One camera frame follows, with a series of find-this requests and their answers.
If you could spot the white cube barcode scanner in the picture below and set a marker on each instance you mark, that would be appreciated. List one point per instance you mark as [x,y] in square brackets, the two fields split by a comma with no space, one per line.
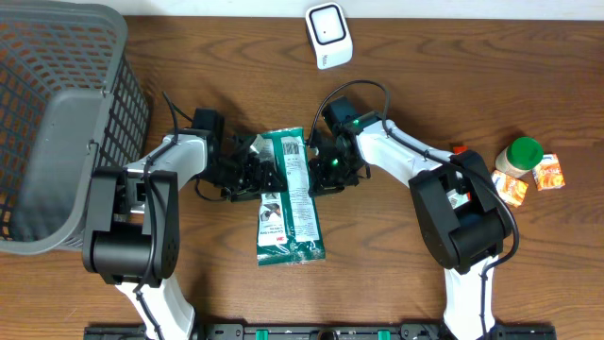
[329,36]

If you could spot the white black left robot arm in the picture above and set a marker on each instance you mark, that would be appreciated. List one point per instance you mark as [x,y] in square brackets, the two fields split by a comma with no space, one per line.
[132,233]

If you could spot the black mounting rail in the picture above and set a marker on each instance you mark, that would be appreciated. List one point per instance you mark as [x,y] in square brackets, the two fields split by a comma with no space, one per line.
[405,331]

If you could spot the green lid cream jar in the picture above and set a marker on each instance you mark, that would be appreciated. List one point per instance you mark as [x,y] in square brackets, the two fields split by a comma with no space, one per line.
[519,157]

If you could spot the red snack stick packet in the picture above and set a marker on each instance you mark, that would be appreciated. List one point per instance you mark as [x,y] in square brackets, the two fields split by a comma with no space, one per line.
[459,149]

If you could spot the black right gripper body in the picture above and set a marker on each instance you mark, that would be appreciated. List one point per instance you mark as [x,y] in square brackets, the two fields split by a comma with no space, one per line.
[334,173]

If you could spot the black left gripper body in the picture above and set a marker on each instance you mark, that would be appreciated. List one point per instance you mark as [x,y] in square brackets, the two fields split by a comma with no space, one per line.
[236,181]

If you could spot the green white 3M package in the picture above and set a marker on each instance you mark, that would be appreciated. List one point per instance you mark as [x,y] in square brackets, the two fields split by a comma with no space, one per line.
[288,226]

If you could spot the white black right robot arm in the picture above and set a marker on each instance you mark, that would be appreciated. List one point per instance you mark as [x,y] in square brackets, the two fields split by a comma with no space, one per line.
[462,219]

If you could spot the grey plastic mesh basket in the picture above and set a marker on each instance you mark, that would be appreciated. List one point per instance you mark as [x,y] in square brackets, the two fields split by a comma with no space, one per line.
[70,102]

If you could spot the orange small box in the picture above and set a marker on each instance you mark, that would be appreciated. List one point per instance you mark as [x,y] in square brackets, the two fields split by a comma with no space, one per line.
[548,173]
[511,190]

